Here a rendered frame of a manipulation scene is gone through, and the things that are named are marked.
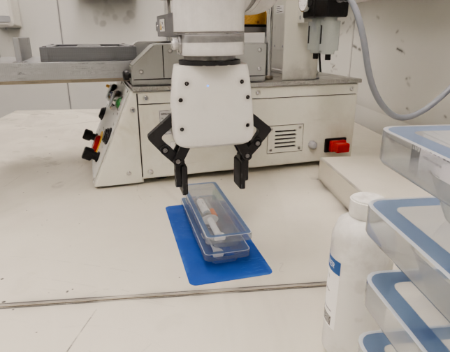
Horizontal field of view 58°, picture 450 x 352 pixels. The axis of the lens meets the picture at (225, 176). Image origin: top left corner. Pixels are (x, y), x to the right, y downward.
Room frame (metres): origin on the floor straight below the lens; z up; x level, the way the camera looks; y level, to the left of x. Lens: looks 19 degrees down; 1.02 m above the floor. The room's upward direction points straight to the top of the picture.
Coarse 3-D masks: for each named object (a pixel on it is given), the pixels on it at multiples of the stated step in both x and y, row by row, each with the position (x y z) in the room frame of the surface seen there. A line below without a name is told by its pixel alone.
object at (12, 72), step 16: (16, 48) 0.74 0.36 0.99; (0, 64) 0.70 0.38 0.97; (16, 64) 0.71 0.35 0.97; (32, 64) 0.72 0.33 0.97; (48, 64) 0.73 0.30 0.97; (64, 64) 0.73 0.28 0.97; (80, 64) 0.74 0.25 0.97; (96, 64) 0.75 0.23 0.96; (112, 64) 0.76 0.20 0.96; (128, 64) 0.77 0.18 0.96; (0, 80) 0.70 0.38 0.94; (16, 80) 0.71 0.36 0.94; (32, 80) 0.74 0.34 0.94; (48, 80) 0.74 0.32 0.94; (64, 80) 0.75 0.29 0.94; (80, 80) 0.76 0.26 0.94; (96, 80) 0.77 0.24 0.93; (112, 80) 0.78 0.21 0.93; (128, 80) 0.79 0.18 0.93
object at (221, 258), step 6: (186, 210) 0.55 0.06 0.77; (186, 216) 0.54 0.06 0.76; (192, 228) 0.49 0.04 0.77; (198, 240) 0.45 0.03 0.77; (198, 246) 0.45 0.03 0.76; (204, 252) 0.42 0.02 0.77; (228, 252) 0.42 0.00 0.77; (234, 252) 0.43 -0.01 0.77; (240, 252) 0.43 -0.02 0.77; (246, 252) 0.43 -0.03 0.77; (204, 258) 0.42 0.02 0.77; (210, 258) 0.42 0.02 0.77; (216, 258) 0.42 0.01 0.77; (222, 258) 0.42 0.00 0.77; (228, 258) 0.42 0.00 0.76; (234, 258) 0.44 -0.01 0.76
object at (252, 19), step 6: (264, 12) 0.86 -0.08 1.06; (246, 18) 0.83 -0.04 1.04; (252, 18) 0.85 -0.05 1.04; (258, 18) 0.85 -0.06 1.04; (264, 18) 0.86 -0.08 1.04; (246, 24) 0.85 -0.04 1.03; (252, 24) 0.85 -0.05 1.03; (258, 24) 0.86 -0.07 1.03; (264, 24) 0.86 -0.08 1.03; (246, 30) 0.85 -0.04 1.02; (252, 30) 0.85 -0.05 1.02; (258, 30) 0.85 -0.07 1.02; (264, 30) 0.86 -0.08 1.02
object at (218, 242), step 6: (186, 198) 0.55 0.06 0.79; (192, 210) 0.50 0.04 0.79; (240, 216) 0.48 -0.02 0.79; (198, 222) 0.46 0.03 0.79; (204, 234) 0.43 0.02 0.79; (240, 234) 0.43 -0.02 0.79; (246, 234) 0.43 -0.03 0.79; (210, 240) 0.42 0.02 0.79; (216, 240) 0.42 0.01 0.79; (222, 240) 0.42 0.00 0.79; (228, 240) 0.42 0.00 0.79; (234, 240) 0.43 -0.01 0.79; (240, 240) 0.43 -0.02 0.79; (216, 246) 0.43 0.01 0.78; (222, 246) 0.44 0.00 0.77; (228, 246) 0.44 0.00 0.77
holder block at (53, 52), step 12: (48, 48) 0.74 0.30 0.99; (60, 48) 0.74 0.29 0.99; (72, 48) 0.75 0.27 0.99; (84, 48) 0.75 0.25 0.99; (96, 48) 0.76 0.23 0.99; (108, 48) 0.77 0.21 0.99; (120, 48) 0.77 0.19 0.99; (132, 48) 0.78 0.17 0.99; (48, 60) 0.74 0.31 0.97; (60, 60) 0.74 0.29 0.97; (72, 60) 0.75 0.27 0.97; (84, 60) 0.75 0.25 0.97; (96, 60) 0.76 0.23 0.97; (108, 60) 0.77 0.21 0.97; (120, 60) 0.77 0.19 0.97
